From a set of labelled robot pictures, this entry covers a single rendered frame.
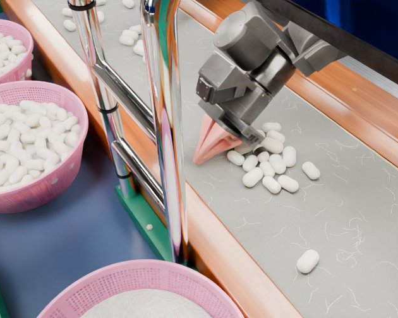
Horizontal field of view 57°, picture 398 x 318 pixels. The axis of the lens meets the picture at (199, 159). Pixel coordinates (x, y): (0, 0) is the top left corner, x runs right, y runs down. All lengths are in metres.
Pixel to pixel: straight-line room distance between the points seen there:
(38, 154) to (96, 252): 0.19
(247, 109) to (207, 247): 0.20
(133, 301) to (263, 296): 0.16
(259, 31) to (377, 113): 0.30
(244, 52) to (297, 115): 0.23
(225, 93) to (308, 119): 0.25
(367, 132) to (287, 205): 0.21
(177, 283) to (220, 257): 0.06
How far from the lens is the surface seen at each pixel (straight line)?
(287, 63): 0.55
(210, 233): 0.50
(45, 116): 0.75
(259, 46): 0.52
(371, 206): 0.61
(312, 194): 0.59
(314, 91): 0.74
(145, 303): 0.50
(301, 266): 0.50
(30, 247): 0.64
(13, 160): 0.67
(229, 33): 0.51
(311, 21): 0.32
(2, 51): 0.95
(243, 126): 0.52
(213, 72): 0.48
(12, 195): 0.61
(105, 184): 0.67
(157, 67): 0.26
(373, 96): 0.75
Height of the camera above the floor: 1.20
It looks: 50 degrees down
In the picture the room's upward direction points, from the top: straight up
